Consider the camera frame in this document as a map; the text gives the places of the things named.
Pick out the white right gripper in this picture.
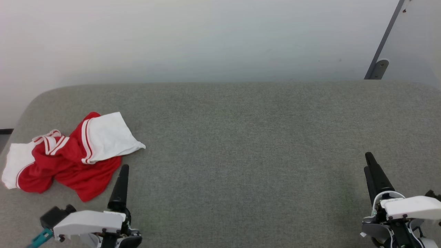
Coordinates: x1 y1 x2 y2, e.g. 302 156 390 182
360 152 441 248

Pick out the red white basketball jersey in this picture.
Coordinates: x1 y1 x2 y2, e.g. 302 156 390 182
2 111 146 203

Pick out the grey metal bracket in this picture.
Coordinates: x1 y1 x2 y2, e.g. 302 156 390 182
370 59 390 80

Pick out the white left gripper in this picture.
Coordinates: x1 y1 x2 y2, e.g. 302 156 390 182
53 164 143 248

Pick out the teal left camera connector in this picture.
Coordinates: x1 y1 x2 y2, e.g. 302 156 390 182
28 228 54 248

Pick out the grey diagonal metal bar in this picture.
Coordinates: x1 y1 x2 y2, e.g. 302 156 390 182
364 0 407 80

